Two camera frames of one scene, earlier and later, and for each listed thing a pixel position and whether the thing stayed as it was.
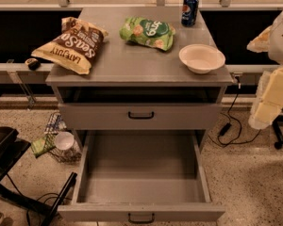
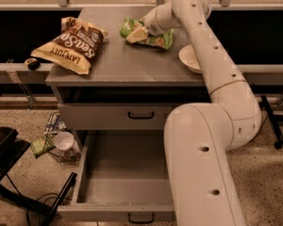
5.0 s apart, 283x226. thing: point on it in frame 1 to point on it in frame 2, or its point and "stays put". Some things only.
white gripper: [282, 38] to [151, 23]
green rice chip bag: [147, 32] stays put
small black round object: [32, 63] stays put
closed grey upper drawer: [140, 116] stays put
